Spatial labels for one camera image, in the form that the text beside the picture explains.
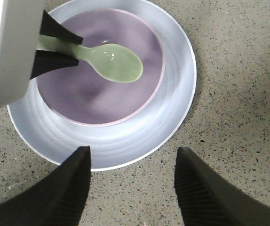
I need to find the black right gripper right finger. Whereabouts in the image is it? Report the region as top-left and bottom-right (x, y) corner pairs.
(175, 147), (270, 226)

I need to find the light blue plate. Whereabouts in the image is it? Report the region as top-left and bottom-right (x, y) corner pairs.
(8, 0), (197, 171)

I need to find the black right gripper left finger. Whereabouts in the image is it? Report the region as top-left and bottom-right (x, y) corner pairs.
(0, 146), (91, 226)

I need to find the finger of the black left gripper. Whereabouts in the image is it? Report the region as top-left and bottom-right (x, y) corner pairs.
(30, 50), (79, 80)
(40, 10), (83, 45)

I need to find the lilac plastic bowl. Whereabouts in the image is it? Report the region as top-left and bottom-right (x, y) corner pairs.
(36, 9), (165, 126)

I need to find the mint green plastic spoon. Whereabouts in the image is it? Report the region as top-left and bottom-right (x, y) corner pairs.
(37, 35), (143, 83)

